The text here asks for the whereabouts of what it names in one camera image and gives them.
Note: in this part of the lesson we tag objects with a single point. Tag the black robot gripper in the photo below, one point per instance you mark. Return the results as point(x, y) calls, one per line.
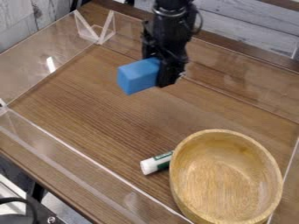
point(167, 33)

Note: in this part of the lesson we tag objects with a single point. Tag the blue rectangular block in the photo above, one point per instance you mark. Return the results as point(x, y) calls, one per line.
point(137, 75)

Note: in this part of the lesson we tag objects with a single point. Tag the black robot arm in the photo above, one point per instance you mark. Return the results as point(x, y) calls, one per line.
point(175, 5)

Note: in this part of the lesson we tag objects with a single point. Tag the light brown wooden bowl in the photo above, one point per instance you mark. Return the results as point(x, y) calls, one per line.
point(224, 178)

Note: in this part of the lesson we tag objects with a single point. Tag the white green glue stick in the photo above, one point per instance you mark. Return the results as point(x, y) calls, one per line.
point(156, 163)

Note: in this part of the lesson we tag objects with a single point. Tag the clear acrylic corner bracket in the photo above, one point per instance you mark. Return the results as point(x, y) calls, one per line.
point(96, 33)

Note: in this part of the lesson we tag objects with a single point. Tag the clear acrylic front wall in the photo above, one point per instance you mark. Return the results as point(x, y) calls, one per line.
point(107, 198)

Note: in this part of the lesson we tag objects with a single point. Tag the black metal table frame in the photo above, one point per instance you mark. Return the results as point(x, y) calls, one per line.
point(20, 208)

